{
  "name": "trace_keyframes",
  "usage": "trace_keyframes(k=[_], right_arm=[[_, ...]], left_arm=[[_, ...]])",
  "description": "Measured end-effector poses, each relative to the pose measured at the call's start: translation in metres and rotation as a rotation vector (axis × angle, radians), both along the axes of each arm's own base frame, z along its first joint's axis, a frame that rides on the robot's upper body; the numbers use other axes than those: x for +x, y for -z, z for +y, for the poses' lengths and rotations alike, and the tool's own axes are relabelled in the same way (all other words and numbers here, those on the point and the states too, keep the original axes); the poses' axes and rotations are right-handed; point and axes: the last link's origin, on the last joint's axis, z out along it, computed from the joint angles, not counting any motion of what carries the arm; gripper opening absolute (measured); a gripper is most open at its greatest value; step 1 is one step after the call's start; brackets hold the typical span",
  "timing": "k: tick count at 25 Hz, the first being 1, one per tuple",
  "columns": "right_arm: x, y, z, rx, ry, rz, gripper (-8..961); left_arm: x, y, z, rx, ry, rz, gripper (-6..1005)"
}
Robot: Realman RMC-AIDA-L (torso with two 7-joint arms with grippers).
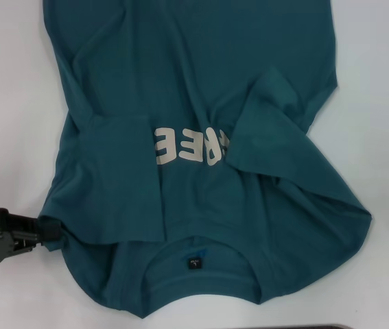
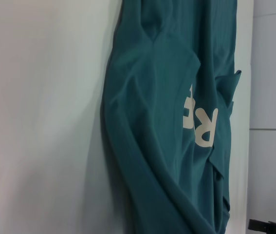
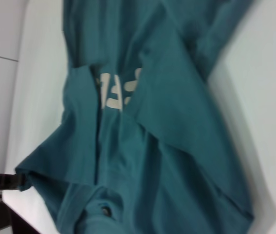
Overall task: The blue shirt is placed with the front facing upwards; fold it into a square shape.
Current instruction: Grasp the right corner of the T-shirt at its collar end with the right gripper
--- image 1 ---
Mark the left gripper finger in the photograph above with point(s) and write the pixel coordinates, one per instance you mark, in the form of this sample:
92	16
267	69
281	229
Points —
26	224
51	236

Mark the teal blue printed t-shirt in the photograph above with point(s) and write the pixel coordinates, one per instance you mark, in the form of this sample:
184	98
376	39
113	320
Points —
180	68

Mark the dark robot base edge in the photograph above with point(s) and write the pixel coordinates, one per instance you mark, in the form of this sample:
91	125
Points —
283	327

